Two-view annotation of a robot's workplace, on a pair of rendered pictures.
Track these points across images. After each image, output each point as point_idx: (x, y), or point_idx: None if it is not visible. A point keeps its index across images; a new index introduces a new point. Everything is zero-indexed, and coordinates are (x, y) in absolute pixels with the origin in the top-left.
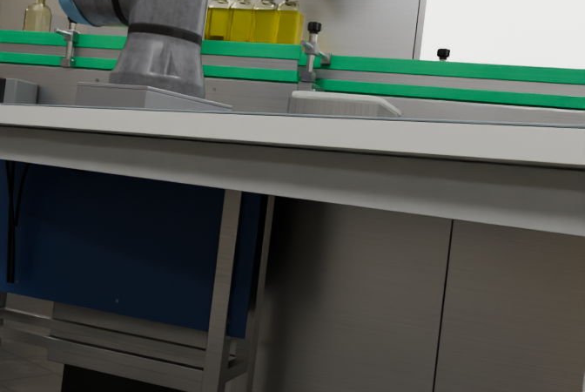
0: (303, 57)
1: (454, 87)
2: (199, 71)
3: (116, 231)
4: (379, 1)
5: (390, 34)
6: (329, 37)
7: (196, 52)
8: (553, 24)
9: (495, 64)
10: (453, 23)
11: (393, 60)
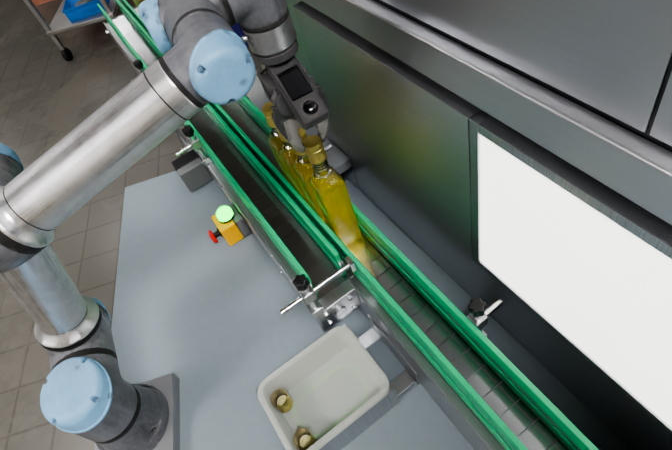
0: (331, 254)
1: (455, 385)
2: (135, 446)
3: None
4: (429, 176)
5: (447, 216)
6: (395, 177)
7: (124, 439)
8: (647, 367)
9: (489, 415)
10: (512, 258)
11: (399, 314)
